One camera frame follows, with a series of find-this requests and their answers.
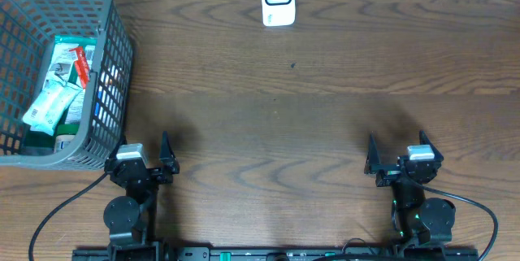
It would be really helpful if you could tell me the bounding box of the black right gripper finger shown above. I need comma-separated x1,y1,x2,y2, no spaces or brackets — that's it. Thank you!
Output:
364,134,381,175
419,130,444,162

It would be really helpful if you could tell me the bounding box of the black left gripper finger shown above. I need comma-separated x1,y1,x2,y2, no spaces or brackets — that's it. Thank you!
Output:
159,131,180,174
107,135,127,160

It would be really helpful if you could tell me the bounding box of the mint green wipes pack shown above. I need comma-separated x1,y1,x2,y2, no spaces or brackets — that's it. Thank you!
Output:
23,76,83,136

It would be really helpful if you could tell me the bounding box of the red snack bar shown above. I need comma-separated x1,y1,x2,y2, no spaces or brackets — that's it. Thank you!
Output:
70,46,90,89

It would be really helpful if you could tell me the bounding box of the green lid jar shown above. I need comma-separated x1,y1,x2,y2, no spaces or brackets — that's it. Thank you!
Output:
54,124,80,153

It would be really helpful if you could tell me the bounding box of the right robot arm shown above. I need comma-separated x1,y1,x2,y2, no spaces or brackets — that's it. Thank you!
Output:
364,131,456,253

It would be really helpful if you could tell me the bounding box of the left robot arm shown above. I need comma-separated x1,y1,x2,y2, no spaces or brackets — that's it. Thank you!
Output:
103,132,180,246

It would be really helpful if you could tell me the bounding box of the green white 3M package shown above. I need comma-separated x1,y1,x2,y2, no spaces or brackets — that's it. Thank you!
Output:
45,35,97,124

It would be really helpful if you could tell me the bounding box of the grey plastic mesh basket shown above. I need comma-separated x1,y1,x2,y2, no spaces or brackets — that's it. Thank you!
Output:
1,0,134,170

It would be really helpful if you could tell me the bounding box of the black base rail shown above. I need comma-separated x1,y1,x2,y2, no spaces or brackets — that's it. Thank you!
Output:
71,246,479,261

